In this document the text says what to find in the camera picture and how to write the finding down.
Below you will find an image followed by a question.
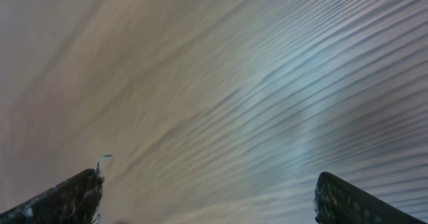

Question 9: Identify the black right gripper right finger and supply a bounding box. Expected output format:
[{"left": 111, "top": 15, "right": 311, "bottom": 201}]
[{"left": 314, "top": 172, "right": 425, "bottom": 224}]

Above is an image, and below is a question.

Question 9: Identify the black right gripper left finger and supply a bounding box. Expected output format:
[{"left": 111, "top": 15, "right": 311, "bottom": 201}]
[{"left": 1, "top": 169, "right": 104, "bottom": 224}]

